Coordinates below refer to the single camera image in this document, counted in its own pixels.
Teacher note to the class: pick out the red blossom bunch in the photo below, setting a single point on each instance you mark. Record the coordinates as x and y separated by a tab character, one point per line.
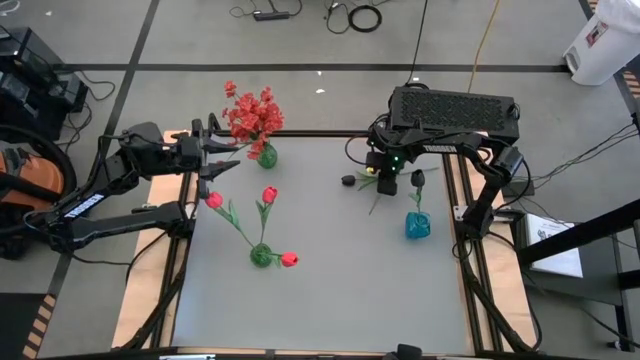
270	117
240	107

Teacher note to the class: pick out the black computer tower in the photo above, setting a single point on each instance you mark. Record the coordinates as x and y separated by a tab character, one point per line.
450	110

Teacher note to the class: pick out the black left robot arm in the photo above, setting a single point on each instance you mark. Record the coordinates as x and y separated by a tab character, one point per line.
125	225

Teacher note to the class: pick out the orange vacuum cleaner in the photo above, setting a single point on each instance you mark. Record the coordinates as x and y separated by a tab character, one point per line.
35	175

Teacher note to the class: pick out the black power brick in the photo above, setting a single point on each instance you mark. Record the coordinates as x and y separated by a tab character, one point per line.
528	189

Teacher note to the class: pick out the wide dark green glass vase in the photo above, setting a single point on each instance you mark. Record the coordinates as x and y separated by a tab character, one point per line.
261	256

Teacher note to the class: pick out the black table frame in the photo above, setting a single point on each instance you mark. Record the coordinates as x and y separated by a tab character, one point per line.
320	133

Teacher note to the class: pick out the white paper booklet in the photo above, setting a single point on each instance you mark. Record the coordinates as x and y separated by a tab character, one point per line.
555	250

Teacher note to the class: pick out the black power strip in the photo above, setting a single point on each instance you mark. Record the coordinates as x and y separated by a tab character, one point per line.
272	15

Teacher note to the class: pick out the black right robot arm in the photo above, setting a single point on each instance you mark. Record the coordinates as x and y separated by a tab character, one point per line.
492	192

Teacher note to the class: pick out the blue patterned glass vase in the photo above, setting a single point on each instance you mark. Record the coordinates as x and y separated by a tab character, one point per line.
418	226

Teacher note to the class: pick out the black metal stand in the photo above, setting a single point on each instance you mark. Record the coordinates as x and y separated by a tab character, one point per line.
600	226

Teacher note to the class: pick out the red tulip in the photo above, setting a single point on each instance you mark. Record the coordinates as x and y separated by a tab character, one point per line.
214	200
270	194
289	259

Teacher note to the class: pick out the white bin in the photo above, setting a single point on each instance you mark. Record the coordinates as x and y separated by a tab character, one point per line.
605	45

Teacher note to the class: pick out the black equipment cart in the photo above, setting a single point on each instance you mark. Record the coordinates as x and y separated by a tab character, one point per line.
30	75

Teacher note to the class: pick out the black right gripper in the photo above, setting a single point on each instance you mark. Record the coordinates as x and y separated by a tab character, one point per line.
387	185

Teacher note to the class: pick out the wooden table side board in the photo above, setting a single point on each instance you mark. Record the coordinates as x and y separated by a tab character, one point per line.
150	280
505	300

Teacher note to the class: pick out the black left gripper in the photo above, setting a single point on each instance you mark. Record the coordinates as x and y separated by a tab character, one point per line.
192	152

